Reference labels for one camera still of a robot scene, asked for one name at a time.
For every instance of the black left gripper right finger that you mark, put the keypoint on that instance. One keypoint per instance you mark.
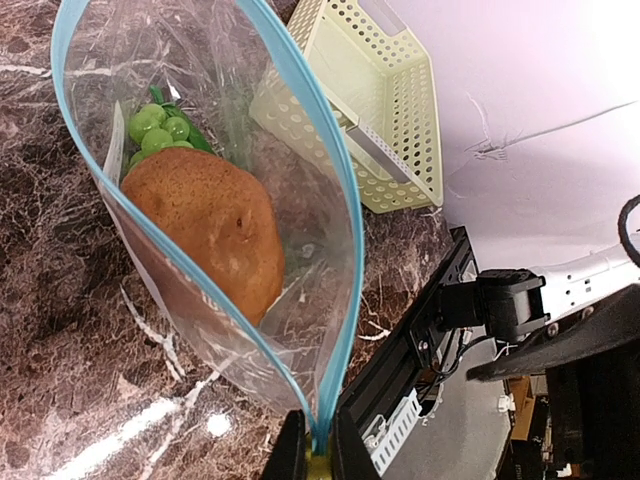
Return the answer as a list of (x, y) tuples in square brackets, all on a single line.
[(350, 460)]

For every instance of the orange food item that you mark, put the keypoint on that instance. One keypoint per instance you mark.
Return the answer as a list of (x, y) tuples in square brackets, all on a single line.
[(221, 217)]

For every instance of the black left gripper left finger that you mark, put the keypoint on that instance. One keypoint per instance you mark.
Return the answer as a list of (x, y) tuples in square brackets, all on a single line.
[(288, 457)]

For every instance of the bunch of green grapes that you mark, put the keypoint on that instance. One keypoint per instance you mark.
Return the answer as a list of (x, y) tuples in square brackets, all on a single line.
[(146, 134)]

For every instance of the clear zip top bag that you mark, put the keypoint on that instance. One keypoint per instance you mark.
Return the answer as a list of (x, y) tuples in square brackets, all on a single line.
[(209, 57)]

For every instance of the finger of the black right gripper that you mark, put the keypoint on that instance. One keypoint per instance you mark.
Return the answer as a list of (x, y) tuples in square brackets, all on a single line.
[(613, 324)]

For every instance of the green leafy vegetable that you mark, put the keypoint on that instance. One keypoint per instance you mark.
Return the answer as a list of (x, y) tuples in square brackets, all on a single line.
[(183, 131)]

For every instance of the cream perforated plastic basket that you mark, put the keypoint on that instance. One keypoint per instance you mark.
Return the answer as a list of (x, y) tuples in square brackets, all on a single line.
[(377, 78)]

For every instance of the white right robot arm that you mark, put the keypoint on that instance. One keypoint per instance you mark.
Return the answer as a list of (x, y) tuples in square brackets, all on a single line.
[(553, 315)]

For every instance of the black front table rail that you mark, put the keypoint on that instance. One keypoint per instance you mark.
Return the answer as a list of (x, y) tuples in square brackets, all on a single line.
[(410, 325)]

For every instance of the white slotted cable duct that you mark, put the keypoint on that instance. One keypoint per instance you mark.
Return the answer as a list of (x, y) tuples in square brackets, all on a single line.
[(384, 437)]

